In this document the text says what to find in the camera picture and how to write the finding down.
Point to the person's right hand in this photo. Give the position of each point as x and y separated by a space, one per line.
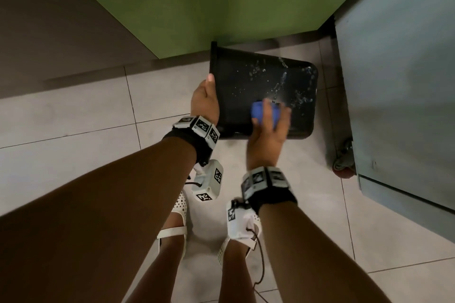
264 146

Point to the person's left hand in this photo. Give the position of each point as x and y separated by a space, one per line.
204 104

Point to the blue cleaning cloth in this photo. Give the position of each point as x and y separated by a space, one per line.
257 111

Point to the black plastic waste bin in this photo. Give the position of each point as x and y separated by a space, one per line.
241 93

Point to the person's left forearm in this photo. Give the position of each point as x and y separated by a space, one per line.
99 217

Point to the person's right forearm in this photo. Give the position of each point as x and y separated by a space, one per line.
313 260

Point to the red caster wheel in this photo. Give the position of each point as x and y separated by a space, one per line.
344 168

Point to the white perforated right shoe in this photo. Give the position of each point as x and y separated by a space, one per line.
222 253

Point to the white perforated shoe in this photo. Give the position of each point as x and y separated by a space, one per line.
222 253
174 231

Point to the white perforated left shoe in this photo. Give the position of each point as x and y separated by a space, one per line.
174 231

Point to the pale blue wheeled cabinet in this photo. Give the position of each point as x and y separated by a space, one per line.
401 82

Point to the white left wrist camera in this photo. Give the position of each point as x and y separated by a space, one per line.
209 178

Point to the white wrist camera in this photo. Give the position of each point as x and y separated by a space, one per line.
240 224
209 178

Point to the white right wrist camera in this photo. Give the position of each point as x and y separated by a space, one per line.
240 224

